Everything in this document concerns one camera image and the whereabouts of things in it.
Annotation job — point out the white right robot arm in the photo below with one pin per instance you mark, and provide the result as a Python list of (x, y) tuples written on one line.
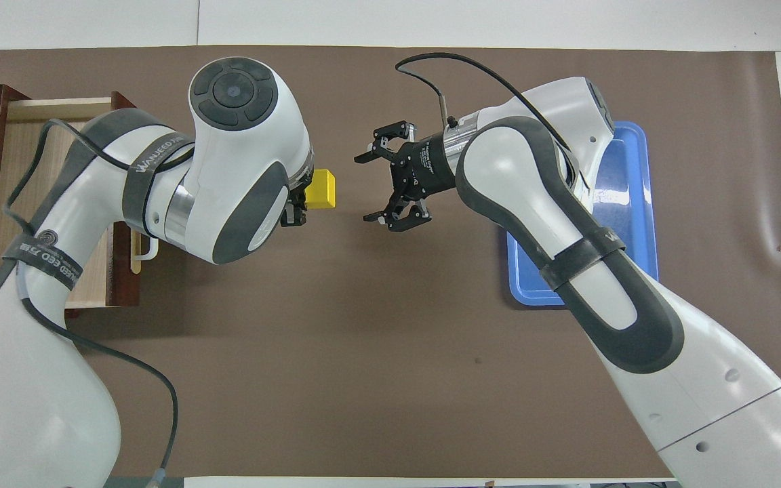
[(539, 203)]

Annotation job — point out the brown table mat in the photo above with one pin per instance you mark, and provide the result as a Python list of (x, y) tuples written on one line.
[(363, 339)]

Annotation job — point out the blue plastic tray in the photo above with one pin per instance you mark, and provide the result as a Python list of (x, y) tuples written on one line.
[(631, 203)]

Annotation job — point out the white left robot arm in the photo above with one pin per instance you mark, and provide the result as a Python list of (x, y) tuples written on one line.
[(241, 169)]

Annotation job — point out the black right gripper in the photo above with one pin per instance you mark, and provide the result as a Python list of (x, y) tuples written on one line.
[(424, 166)]

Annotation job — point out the dark wooden drawer cabinet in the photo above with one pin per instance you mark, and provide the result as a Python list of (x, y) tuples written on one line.
[(21, 156)]

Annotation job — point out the yellow cube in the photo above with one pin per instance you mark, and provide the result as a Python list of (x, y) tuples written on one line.
[(323, 190)]

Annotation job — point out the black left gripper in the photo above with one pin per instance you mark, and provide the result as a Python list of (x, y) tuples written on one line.
[(301, 191)]

